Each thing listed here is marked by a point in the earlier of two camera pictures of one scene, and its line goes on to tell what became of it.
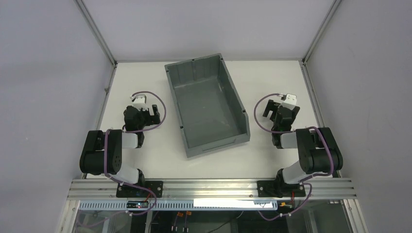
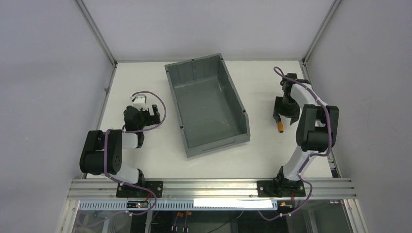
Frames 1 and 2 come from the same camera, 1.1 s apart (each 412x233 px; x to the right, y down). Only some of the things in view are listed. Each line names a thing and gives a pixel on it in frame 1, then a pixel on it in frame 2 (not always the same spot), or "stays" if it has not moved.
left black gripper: [151, 115] stays
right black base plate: [280, 189] stays
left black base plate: [125, 191] stays
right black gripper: [274, 111] to [284, 111]
